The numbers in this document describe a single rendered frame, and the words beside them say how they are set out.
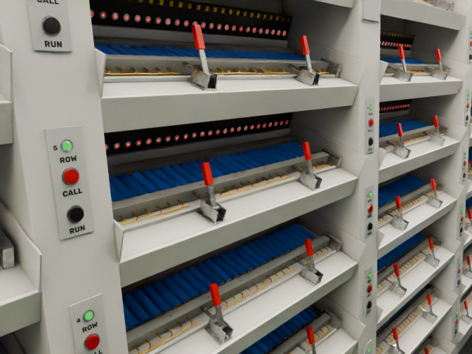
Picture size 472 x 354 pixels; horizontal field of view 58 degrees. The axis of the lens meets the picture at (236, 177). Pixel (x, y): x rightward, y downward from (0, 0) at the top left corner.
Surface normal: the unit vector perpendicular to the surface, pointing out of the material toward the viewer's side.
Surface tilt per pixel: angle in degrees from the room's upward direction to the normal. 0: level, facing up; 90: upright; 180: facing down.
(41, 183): 90
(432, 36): 90
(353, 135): 90
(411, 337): 22
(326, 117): 90
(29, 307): 112
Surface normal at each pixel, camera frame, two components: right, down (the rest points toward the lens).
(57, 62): 0.72, 0.10
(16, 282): 0.22, -0.87
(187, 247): 0.69, 0.46
